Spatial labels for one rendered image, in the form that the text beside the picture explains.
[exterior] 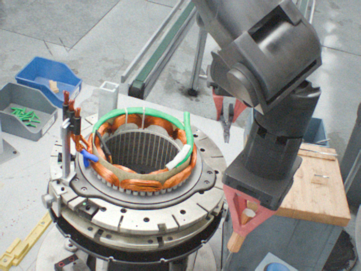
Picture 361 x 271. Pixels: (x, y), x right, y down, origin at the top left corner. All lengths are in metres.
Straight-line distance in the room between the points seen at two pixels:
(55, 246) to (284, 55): 0.81
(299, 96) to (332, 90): 3.01
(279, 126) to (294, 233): 0.50
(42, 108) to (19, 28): 2.15
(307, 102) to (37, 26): 3.24
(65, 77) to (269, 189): 1.18
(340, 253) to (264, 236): 1.42
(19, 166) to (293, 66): 1.00
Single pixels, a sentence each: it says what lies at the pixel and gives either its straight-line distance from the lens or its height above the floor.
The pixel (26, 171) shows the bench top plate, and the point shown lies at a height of 0.78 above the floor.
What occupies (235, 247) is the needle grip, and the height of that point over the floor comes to 1.22.
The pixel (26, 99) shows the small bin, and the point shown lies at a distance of 1.55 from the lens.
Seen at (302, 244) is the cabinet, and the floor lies 0.97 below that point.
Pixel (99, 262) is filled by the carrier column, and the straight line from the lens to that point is 0.93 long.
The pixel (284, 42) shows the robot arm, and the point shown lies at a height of 1.50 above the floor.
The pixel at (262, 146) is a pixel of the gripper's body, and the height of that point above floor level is 1.38.
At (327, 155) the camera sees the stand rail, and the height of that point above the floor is 1.08.
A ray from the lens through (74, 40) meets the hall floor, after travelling 3.52.
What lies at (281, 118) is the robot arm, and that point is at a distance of 0.52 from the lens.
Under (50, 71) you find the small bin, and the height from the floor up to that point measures 0.81.
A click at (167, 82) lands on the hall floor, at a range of 3.17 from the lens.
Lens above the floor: 1.71
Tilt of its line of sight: 38 degrees down
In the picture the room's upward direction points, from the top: 10 degrees clockwise
